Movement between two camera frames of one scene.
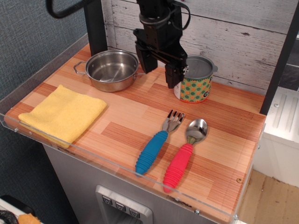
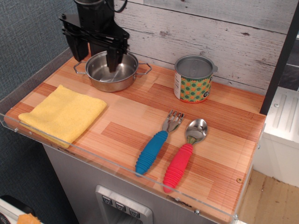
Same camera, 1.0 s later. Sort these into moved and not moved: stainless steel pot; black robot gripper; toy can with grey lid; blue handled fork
Moved: black robot gripper
Not moved: blue handled fork; stainless steel pot; toy can with grey lid
